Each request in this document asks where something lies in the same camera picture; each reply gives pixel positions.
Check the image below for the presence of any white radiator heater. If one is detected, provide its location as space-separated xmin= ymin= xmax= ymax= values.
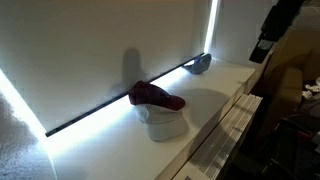
xmin=172 ymin=94 xmax=262 ymax=180

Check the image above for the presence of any black window blind bottom rail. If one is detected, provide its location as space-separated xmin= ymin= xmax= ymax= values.
xmin=45 ymin=52 xmax=205 ymax=137

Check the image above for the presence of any red baseball cap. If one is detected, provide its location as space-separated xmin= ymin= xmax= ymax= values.
xmin=128 ymin=81 xmax=186 ymax=111

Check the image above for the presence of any white window blind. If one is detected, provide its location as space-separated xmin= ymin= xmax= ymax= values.
xmin=0 ymin=0 xmax=211 ymax=131

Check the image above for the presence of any grey-blue baseball cap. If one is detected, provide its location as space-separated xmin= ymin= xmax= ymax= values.
xmin=183 ymin=54 xmax=212 ymax=75

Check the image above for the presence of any tan armchair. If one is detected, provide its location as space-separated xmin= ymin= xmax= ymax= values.
xmin=263 ymin=50 xmax=320 ymax=132

